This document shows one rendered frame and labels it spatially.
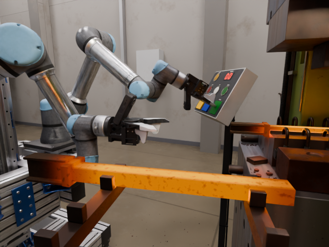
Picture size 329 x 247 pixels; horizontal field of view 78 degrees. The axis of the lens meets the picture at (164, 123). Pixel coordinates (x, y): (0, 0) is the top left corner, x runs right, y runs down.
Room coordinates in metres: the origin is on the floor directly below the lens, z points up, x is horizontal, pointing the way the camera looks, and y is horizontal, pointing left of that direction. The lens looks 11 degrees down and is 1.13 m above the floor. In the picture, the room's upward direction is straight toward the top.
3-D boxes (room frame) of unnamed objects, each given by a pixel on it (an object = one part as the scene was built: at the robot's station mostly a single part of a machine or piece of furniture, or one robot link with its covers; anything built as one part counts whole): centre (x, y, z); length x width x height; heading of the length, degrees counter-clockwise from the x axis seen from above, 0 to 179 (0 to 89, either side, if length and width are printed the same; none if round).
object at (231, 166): (0.58, -0.22, 0.87); 0.04 x 0.03 x 0.03; 75
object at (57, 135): (1.09, 0.60, 0.87); 0.15 x 0.15 x 0.10
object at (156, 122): (0.72, 0.03, 0.97); 0.09 x 0.03 x 0.06; 111
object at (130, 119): (0.68, 0.13, 0.97); 0.12 x 0.08 x 0.09; 75
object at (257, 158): (0.53, -0.25, 0.92); 0.04 x 0.03 x 0.01; 107
